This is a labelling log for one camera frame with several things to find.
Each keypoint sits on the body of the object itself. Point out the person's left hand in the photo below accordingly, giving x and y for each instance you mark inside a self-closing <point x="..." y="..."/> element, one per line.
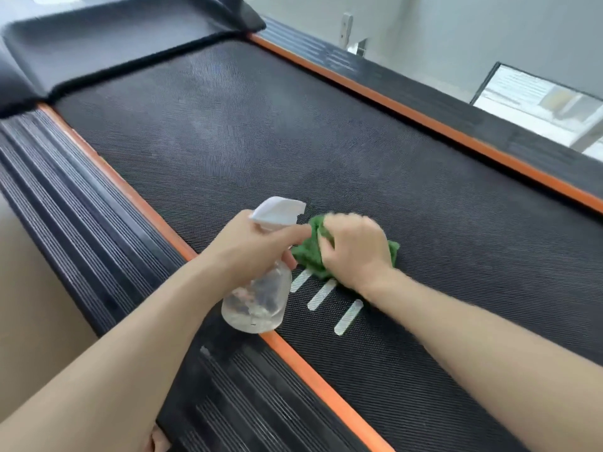
<point x="240" y="258"/>

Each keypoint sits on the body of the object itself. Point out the person's right hand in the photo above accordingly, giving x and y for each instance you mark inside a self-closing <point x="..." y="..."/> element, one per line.
<point x="358" y="254"/>

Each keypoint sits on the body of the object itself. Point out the green cloth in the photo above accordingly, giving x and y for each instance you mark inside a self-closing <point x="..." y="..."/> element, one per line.
<point x="306" y="254"/>

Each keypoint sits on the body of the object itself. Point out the clear spray bottle white trigger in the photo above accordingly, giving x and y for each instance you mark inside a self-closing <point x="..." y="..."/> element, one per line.
<point x="254" y="310"/>

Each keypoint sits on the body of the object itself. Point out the black orange-striped treadmill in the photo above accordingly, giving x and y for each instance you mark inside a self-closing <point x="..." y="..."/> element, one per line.
<point x="330" y="136"/>

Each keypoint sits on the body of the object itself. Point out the person's left forearm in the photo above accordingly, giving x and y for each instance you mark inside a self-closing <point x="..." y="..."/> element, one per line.
<point x="118" y="362"/>

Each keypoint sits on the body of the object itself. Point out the person's right forearm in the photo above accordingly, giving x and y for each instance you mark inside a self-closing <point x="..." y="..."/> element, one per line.
<point x="494" y="362"/>

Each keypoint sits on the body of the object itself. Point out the person's left foot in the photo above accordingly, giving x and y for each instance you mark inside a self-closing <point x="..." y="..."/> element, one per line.
<point x="160" y="442"/>

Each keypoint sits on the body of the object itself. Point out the black-framed low window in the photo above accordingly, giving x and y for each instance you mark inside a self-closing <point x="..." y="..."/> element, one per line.
<point x="518" y="89"/>

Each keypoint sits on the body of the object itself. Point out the grey metal bracket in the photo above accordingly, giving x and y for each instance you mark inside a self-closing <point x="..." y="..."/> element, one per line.
<point x="346" y="28"/>

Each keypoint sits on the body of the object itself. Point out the grey metal post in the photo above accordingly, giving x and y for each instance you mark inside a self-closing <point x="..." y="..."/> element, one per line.
<point x="586" y="136"/>

